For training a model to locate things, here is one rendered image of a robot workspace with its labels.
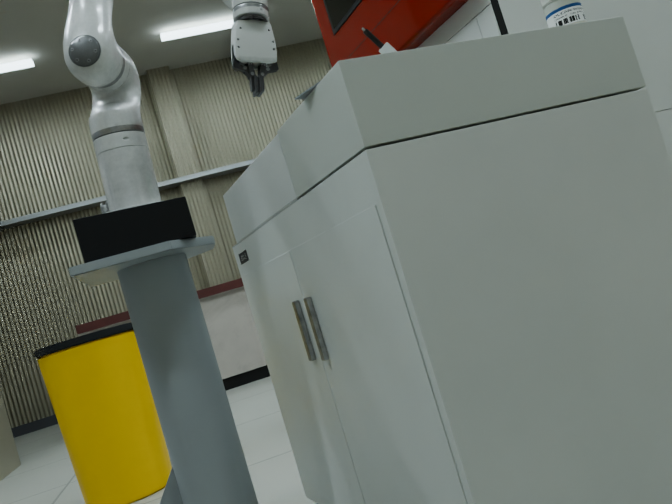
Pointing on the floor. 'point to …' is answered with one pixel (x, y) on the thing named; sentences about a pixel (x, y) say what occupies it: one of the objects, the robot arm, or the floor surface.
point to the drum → (107, 415)
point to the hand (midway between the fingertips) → (257, 86)
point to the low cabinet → (242, 369)
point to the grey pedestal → (180, 370)
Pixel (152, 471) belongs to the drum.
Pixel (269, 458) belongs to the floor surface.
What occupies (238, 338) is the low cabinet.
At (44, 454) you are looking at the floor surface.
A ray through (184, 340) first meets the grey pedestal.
